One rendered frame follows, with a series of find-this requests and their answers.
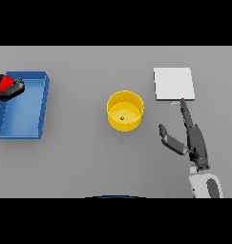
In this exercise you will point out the red beaker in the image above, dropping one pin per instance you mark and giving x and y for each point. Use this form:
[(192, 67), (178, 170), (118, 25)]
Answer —
[(5, 83)]

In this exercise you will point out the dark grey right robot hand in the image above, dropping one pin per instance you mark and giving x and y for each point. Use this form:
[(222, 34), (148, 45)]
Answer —
[(197, 143)]

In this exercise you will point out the yellow bowl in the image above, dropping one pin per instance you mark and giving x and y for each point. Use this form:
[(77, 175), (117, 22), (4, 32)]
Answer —
[(125, 111)]

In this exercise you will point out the green nut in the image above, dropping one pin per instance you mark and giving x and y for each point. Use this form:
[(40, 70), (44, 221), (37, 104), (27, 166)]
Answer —
[(122, 118)]

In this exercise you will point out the pale square measuring scale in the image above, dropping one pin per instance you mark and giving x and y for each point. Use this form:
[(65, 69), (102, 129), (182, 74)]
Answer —
[(174, 83)]

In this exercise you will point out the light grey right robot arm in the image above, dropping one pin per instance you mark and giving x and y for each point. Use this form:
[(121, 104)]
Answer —
[(203, 186)]

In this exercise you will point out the blue tray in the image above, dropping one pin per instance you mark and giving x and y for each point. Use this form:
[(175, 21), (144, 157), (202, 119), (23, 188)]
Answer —
[(23, 108)]

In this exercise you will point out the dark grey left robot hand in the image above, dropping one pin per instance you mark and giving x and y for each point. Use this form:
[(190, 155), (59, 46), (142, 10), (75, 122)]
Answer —
[(10, 90)]

